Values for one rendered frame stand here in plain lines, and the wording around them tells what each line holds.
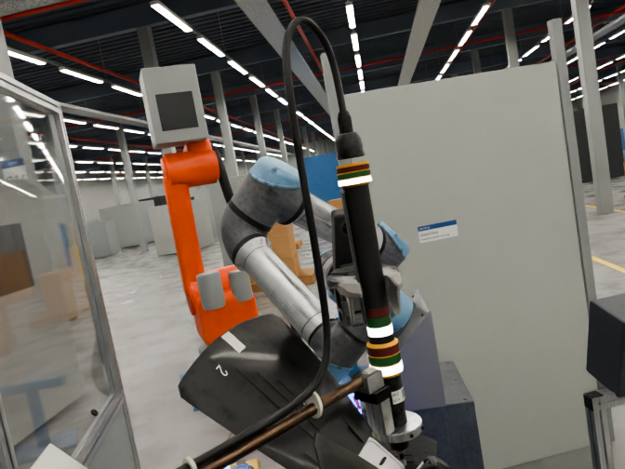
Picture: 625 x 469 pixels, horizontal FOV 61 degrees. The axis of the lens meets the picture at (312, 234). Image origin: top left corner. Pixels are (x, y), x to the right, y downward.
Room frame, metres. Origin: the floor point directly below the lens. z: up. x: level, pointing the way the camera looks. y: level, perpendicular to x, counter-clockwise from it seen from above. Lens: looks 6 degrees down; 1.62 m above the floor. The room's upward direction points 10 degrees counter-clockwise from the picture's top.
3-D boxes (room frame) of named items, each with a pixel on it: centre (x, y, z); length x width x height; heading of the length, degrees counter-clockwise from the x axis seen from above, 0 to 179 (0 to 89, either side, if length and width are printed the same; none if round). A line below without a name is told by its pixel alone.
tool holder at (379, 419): (0.68, -0.06, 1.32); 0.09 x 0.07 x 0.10; 132
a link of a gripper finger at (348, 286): (0.69, -0.04, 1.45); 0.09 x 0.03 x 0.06; 177
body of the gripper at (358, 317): (0.80, -0.05, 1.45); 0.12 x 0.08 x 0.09; 7
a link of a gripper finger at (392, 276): (0.70, -0.09, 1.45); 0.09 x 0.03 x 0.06; 17
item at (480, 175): (2.60, -0.79, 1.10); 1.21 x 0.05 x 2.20; 97
